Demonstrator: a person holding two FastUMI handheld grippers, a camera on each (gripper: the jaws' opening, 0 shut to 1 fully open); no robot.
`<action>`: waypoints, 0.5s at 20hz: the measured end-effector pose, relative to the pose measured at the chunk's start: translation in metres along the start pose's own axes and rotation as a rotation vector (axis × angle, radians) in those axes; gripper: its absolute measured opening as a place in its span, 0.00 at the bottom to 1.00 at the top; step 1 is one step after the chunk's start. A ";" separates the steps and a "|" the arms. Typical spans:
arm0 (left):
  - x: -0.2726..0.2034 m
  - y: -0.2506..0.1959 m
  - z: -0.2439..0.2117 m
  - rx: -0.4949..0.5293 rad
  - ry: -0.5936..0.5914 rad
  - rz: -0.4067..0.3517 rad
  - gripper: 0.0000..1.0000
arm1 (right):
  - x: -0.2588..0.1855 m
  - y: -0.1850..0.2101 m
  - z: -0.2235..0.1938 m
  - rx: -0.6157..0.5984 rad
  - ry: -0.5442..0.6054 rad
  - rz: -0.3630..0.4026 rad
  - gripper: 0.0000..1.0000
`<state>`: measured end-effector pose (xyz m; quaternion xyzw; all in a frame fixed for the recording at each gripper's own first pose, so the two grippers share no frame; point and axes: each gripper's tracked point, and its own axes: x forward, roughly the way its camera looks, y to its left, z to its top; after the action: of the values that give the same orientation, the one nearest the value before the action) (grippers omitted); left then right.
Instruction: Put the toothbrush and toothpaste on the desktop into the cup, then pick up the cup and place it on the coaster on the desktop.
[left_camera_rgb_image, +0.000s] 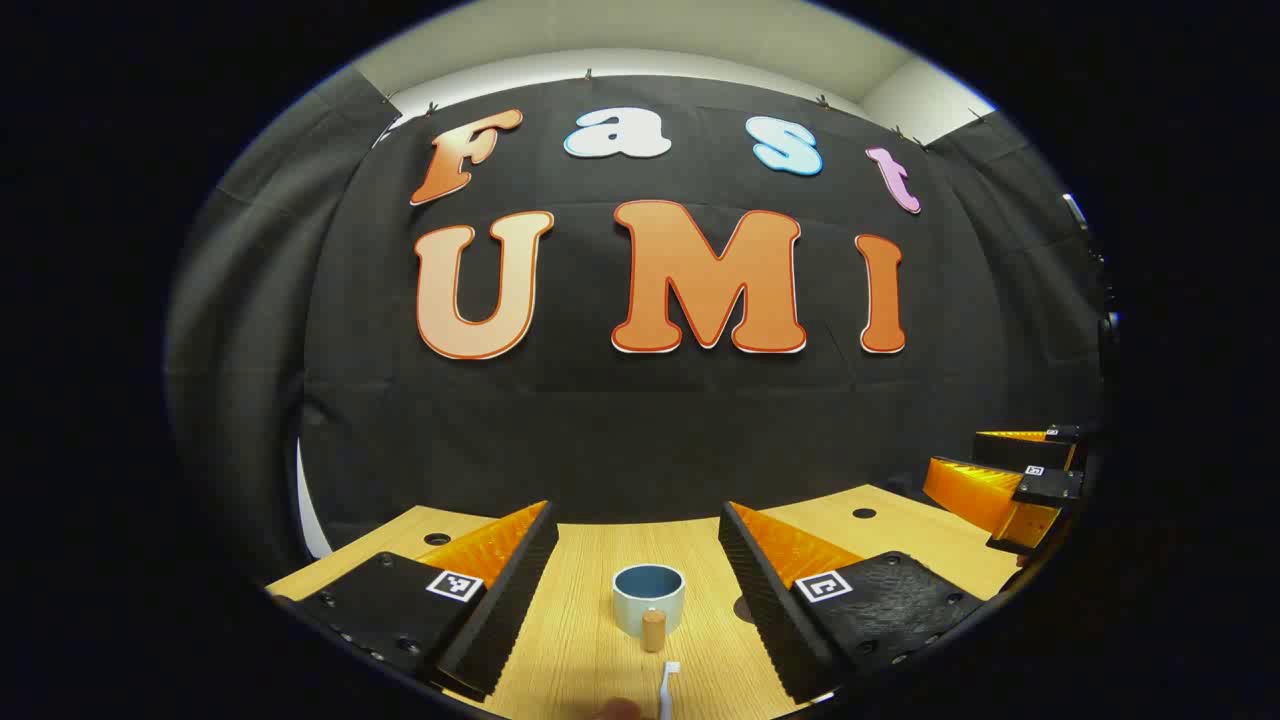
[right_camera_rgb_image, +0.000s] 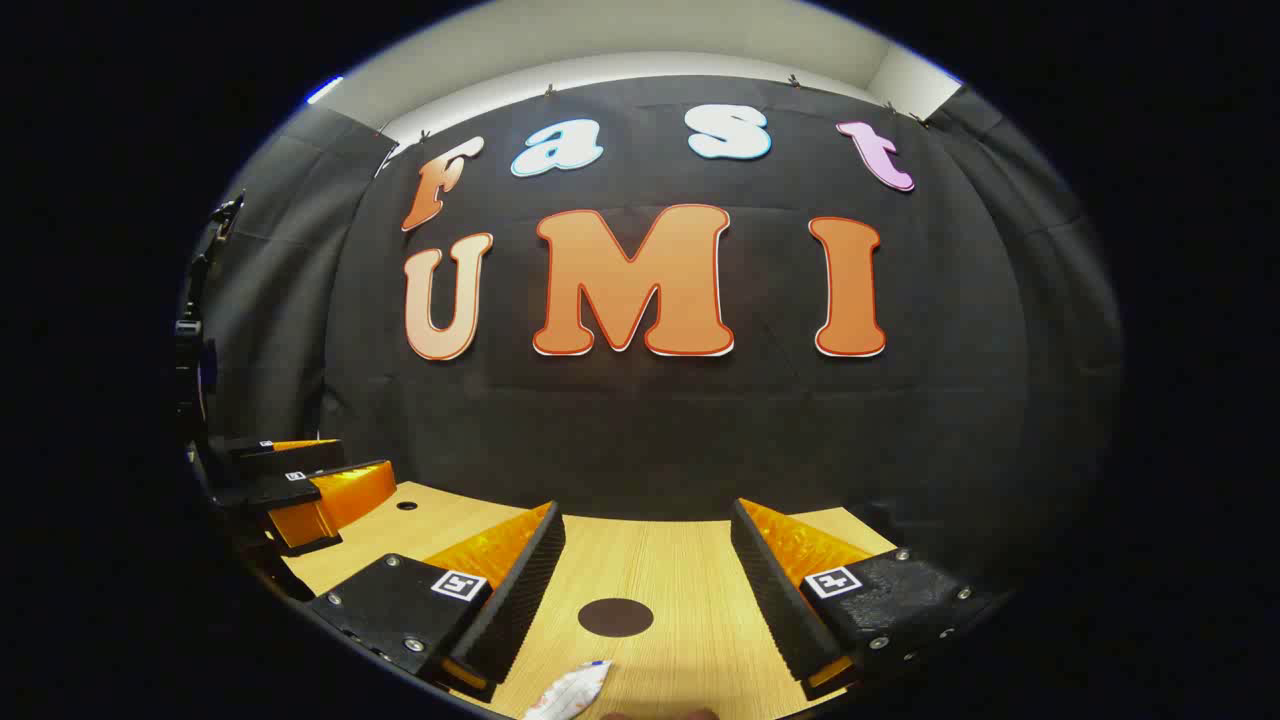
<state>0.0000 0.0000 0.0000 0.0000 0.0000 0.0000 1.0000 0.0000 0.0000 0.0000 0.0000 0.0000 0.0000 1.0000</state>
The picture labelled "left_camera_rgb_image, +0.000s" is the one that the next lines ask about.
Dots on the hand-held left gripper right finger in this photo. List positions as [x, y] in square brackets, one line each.
[775, 610]

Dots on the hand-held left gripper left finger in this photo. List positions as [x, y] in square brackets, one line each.
[500, 620]

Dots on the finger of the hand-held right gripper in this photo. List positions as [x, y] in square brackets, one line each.
[975, 490]
[1030, 452]

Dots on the dark round coaster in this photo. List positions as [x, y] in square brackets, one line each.
[743, 608]

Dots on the white toothbrush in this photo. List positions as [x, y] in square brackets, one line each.
[668, 690]

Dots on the wooden desktop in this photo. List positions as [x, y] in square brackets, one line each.
[580, 620]

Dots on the black backdrop cloth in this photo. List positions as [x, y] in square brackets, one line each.
[640, 430]

